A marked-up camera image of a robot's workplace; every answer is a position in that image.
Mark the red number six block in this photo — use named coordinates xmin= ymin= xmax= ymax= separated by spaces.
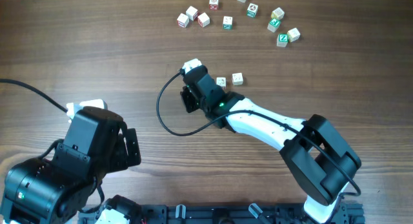
xmin=216 ymin=77 xmax=227 ymax=89

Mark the wooden block number one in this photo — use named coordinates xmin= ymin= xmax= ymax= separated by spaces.
xmin=232 ymin=72 xmax=244 ymax=85

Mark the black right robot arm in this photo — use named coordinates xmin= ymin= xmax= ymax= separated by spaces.
xmin=179 ymin=65 xmax=361 ymax=223

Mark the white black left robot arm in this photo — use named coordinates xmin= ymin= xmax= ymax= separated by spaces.
xmin=1 ymin=107 xmax=141 ymax=223

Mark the wooden block animal drawing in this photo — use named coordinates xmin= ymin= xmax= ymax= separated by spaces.
xmin=197 ymin=12 xmax=210 ymax=28

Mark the wooden block letter Z side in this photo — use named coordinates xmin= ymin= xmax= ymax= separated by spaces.
xmin=177 ymin=14 xmax=190 ymax=28

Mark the green letter wooden block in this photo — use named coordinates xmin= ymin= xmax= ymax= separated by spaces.
xmin=223 ymin=16 xmax=233 ymax=30

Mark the red edged wooden block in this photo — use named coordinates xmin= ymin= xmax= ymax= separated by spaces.
xmin=186 ymin=6 xmax=198 ymax=21

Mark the red letter Q block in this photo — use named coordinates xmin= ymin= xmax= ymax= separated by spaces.
xmin=209 ymin=0 xmax=219 ymax=10

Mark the green letter Z block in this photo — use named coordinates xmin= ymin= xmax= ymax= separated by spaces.
xmin=276 ymin=34 xmax=288 ymax=47

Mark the green bordered picture block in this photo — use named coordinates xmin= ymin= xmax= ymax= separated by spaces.
xmin=247 ymin=3 xmax=258 ymax=18

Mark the yellow turtle wooden block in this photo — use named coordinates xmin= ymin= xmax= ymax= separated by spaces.
xmin=287 ymin=28 xmax=301 ymax=43

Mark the yellow edged wooden block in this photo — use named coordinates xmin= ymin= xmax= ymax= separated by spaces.
xmin=271 ymin=7 xmax=285 ymax=20

